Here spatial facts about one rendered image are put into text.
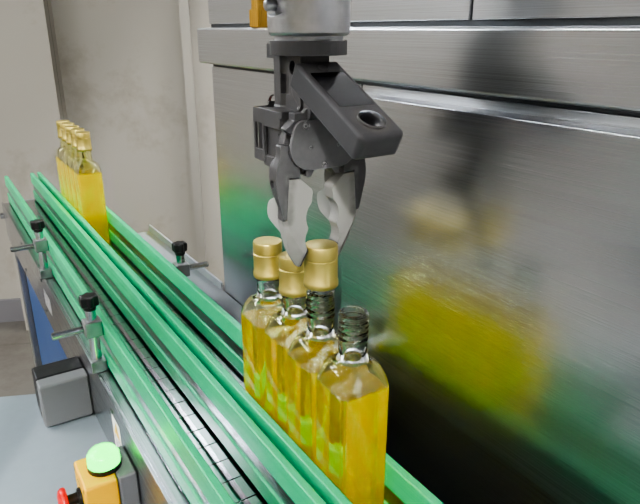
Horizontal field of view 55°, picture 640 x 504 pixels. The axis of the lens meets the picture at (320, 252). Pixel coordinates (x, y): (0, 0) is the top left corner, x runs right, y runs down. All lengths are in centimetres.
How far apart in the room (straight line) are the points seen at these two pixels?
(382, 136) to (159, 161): 262
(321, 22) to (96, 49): 254
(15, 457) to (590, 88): 97
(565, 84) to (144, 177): 270
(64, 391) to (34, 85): 202
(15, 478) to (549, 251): 85
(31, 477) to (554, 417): 78
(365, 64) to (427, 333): 31
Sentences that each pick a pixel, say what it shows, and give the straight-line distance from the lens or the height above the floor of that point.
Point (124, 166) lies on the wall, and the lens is 311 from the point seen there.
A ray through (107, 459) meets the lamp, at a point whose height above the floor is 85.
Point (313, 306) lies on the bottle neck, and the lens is 62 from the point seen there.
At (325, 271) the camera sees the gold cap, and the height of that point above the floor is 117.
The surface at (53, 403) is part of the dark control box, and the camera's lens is 115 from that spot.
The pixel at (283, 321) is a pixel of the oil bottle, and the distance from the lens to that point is 68.
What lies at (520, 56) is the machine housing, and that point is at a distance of 57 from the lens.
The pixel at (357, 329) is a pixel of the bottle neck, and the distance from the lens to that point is 57.
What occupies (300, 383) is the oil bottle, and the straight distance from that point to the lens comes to 65.
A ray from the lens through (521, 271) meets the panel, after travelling 58.
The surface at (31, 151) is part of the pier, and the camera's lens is 304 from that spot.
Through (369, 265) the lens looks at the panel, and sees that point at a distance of 76.
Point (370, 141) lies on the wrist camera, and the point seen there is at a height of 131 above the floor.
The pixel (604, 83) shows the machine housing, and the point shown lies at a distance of 52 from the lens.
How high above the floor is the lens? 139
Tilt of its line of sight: 20 degrees down
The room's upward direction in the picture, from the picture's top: straight up
